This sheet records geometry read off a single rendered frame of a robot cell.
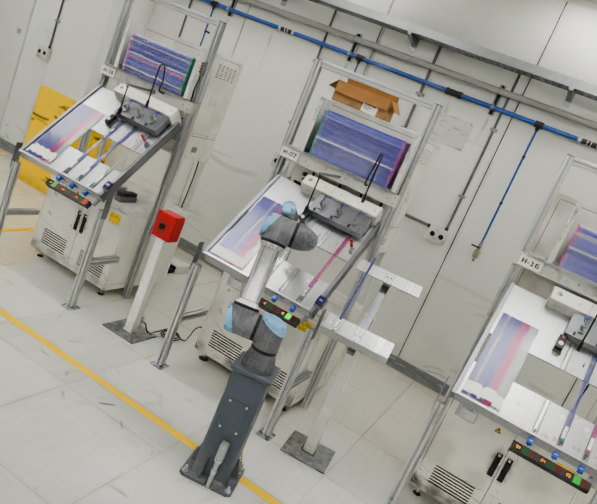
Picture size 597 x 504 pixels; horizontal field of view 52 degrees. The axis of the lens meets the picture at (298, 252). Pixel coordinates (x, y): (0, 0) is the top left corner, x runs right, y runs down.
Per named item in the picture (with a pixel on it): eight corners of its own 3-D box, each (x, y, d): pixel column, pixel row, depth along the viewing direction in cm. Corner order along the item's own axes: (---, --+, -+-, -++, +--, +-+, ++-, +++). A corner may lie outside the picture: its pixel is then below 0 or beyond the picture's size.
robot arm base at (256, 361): (268, 380, 256) (277, 359, 254) (235, 364, 258) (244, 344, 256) (276, 368, 271) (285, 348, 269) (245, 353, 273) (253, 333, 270)
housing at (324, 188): (373, 234, 346) (376, 217, 335) (300, 198, 363) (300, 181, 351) (380, 224, 350) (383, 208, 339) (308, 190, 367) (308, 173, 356)
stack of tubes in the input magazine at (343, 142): (386, 188, 333) (407, 142, 327) (307, 153, 350) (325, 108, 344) (392, 189, 344) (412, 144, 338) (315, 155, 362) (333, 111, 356)
